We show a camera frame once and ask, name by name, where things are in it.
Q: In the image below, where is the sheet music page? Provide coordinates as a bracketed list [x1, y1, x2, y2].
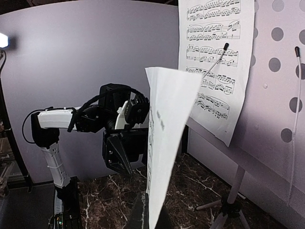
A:
[145, 67, 202, 229]
[178, 0, 255, 146]

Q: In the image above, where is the white music stand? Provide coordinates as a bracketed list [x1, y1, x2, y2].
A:
[188, 0, 305, 229]

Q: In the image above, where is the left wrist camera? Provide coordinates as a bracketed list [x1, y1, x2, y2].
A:
[114, 94, 150, 130]

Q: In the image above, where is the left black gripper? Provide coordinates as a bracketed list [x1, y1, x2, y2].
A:
[99, 83, 149, 176]

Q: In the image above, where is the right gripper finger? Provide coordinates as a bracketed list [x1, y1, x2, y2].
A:
[128, 192, 149, 229]

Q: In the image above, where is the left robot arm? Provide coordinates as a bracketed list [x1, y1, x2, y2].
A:
[27, 83, 150, 189]

